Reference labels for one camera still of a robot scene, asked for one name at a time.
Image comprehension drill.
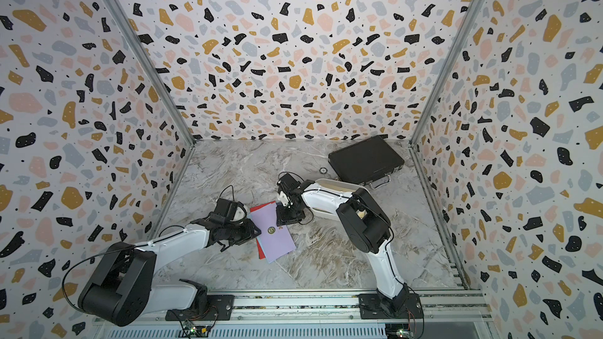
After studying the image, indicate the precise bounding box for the red envelope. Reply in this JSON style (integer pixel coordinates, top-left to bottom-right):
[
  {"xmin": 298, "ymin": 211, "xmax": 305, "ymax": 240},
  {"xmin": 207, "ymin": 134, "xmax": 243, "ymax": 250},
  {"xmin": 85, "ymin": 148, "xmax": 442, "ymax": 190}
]
[{"xmin": 251, "ymin": 202, "xmax": 280, "ymax": 263}]

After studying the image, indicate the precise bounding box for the purple envelope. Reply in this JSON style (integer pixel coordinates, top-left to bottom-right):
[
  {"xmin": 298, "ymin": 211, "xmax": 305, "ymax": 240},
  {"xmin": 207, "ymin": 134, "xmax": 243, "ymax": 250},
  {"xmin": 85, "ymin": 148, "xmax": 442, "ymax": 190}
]
[{"xmin": 251, "ymin": 202, "xmax": 296, "ymax": 263}]

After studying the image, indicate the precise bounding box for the white storage box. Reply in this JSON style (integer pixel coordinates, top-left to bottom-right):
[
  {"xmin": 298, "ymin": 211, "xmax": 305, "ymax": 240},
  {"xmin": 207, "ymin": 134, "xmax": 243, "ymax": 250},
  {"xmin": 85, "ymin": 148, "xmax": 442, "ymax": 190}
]
[{"xmin": 302, "ymin": 178, "xmax": 362, "ymax": 221}]

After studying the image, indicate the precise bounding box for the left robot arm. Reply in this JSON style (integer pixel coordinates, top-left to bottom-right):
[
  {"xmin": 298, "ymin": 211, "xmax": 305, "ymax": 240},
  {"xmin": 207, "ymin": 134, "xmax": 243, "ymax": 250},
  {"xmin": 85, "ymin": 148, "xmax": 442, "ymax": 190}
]
[{"xmin": 76, "ymin": 199, "xmax": 262, "ymax": 326}]

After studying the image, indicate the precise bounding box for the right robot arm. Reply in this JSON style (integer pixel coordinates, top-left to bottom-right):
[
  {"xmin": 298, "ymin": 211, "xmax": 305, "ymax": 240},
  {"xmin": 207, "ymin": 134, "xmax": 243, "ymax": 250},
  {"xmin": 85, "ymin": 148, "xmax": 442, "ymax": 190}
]
[{"xmin": 276, "ymin": 173, "xmax": 410, "ymax": 315}]

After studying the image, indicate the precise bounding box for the black case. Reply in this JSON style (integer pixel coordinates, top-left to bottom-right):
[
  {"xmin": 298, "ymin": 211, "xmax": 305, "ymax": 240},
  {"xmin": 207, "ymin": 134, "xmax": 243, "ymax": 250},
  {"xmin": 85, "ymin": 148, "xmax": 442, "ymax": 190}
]
[{"xmin": 328, "ymin": 136, "xmax": 405, "ymax": 185}]

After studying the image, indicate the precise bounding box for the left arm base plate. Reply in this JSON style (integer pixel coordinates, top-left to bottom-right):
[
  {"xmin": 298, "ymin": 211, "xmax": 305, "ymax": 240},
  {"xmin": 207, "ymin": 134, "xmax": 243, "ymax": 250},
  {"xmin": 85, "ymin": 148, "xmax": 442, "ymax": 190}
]
[{"xmin": 165, "ymin": 294, "xmax": 235, "ymax": 323}]

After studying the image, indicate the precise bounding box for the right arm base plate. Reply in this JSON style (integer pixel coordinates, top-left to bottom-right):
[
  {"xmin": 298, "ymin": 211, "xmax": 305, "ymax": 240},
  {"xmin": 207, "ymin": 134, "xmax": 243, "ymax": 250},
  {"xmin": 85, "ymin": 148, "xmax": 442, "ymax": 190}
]
[{"xmin": 358, "ymin": 291, "xmax": 424, "ymax": 320}]

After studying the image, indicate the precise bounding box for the aluminium rail frame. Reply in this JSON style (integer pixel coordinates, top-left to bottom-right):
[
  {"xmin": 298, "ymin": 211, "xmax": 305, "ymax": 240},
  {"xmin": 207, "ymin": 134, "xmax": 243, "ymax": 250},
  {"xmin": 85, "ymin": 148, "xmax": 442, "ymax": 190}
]
[{"xmin": 93, "ymin": 289, "xmax": 499, "ymax": 338}]

